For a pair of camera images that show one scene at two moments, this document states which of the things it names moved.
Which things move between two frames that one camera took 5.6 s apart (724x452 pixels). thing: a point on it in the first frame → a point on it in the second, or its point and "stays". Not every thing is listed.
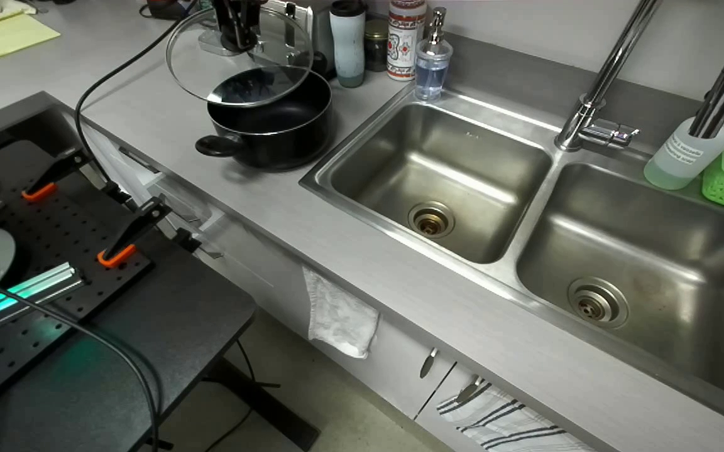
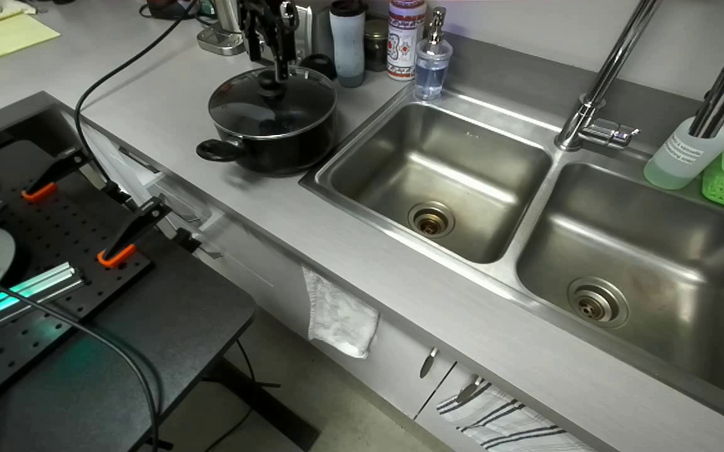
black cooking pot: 270,117 stays
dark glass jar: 376,44 stays
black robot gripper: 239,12 → 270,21
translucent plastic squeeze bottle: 684,156 stays
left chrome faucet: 587,119 stays
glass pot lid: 211,68 → 260,103
